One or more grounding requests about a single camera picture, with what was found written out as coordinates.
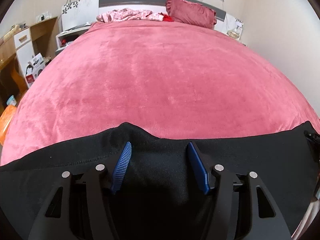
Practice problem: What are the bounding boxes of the pink floral crumpled cloth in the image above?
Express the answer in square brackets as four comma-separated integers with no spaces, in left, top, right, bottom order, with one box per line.
[97,8,174,23]

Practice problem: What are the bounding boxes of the black pants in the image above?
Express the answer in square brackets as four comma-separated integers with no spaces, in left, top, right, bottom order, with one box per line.
[1,122,319,239]

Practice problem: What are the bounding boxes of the wooden desk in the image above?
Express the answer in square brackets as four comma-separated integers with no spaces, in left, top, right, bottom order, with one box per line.
[0,54,28,114]

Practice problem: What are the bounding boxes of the white wooden cabinet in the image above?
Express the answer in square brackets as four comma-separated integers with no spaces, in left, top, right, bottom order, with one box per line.
[1,17,59,69]

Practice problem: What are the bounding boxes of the light blue round container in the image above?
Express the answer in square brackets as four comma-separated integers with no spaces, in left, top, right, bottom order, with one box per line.
[7,95,17,107]

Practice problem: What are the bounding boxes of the grey white bedside table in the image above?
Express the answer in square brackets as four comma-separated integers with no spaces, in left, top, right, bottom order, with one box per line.
[55,25,90,56]

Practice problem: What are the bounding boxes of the orange plastic stool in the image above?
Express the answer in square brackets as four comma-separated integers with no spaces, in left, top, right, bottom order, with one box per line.
[0,105,17,146]

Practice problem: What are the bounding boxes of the pink bed blanket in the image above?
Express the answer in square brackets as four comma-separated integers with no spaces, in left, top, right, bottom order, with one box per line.
[1,21,319,165]

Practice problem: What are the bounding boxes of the right bedside table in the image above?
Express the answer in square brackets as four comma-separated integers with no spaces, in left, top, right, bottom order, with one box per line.
[214,13,246,46]

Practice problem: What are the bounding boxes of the dark red pillow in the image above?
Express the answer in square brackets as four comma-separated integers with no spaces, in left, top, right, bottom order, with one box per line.
[165,0,217,29]

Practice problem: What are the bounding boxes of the white appliance cardboard box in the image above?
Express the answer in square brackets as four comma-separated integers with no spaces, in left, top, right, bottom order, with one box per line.
[24,53,46,88]

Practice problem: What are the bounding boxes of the grey white headboard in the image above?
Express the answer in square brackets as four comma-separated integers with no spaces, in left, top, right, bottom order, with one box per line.
[98,0,227,23]

